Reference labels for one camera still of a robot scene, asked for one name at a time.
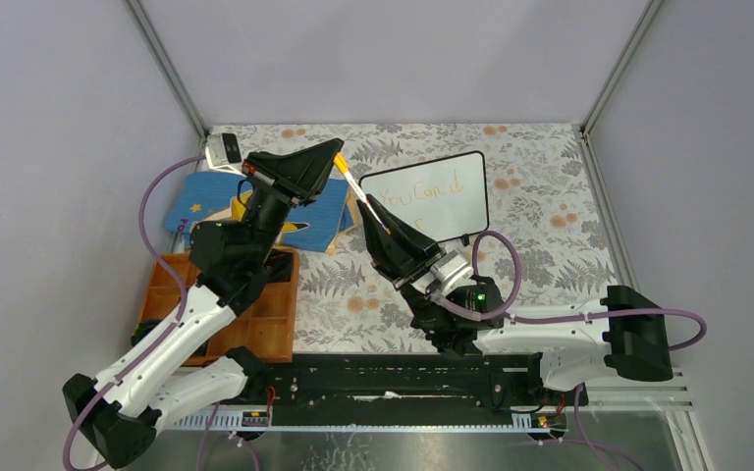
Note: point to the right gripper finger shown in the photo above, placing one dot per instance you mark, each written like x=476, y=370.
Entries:
x=402, y=238
x=401, y=254

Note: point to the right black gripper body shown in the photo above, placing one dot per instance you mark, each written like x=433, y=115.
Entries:
x=430, y=260

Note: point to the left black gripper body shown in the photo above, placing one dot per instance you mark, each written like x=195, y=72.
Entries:
x=273, y=184

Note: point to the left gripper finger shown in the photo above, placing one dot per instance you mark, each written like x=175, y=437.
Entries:
x=301, y=189
x=313, y=159

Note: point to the white marker pen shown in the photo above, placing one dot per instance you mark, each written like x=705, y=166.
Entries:
x=361, y=196

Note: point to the black framed whiteboard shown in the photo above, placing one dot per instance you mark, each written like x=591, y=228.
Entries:
x=444, y=199

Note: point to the yellow marker cap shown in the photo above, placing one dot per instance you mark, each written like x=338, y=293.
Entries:
x=341, y=164

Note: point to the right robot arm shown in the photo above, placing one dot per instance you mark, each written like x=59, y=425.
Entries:
x=463, y=313

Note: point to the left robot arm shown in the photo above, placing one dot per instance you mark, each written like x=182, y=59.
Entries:
x=122, y=409

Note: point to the blue pikachu cloth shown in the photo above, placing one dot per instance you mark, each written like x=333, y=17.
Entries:
x=218, y=196

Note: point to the wooden compartment tray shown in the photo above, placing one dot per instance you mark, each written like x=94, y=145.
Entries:
x=267, y=327

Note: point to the dark round object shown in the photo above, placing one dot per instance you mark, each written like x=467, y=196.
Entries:
x=146, y=332

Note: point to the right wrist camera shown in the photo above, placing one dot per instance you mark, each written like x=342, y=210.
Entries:
x=448, y=273

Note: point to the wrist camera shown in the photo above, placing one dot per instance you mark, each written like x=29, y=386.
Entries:
x=222, y=153
x=448, y=273

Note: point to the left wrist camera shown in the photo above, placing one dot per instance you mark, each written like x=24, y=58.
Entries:
x=222, y=153

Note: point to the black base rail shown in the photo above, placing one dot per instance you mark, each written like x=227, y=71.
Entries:
x=404, y=391

